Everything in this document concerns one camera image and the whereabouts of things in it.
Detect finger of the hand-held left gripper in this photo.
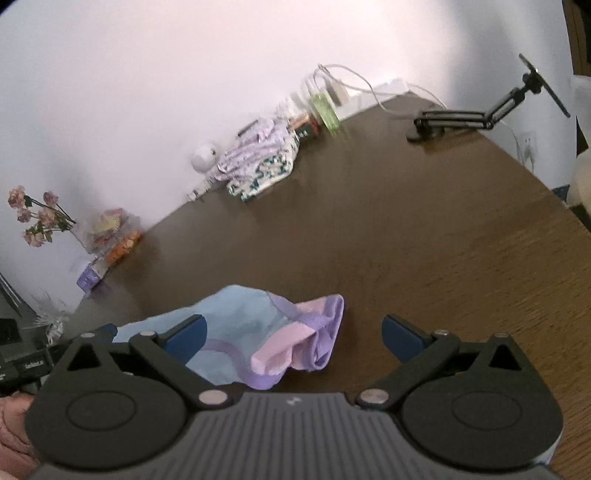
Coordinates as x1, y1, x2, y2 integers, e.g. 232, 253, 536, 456
46, 323, 119, 356

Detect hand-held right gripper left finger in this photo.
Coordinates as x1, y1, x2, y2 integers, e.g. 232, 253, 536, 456
55, 315, 230, 411

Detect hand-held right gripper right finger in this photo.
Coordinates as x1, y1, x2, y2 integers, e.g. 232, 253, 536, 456
358, 315, 539, 411

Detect pink blue sleeveless shirt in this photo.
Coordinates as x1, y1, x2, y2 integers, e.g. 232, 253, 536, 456
111, 284, 346, 391

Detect purple tissue pack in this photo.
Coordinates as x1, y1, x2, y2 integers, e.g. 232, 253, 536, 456
76, 257, 112, 293

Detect clear box of oranges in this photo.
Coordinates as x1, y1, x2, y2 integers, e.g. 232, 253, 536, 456
104, 233, 145, 267

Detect grey flower vase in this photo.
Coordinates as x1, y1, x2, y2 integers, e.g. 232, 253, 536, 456
69, 222, 100, 256

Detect clear bag of snacks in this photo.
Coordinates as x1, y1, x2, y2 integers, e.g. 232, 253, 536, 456
88, 208, 139, 252

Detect pink artificial flowers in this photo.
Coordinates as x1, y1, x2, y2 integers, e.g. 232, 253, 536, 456
6, 185, 77, 248

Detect white robot toy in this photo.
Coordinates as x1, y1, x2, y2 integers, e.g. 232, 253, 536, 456
191, 143, 219, 175

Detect green print folded garment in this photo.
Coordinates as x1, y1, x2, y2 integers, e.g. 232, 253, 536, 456
225, 137, 302, 203

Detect purple print folded garment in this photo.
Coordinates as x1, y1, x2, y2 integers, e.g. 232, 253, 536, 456
213, 117, 290, 186

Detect red box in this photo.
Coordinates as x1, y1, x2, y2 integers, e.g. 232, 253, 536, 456
288, 113, 324, 140

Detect green spray bottle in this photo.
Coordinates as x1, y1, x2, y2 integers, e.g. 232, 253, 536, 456
308, 91, 341, 136

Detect white chair cloth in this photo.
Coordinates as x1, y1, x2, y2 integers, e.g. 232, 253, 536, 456
569, 74, 591, 206

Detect wooden chair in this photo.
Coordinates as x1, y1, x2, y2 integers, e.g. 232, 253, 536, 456
562, 0, 591, 77

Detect white wall socket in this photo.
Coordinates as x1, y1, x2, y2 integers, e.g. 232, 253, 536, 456
514, 130, 539, 175

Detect white cable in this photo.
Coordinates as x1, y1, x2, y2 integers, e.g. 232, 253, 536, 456
318, 64, 445, 112

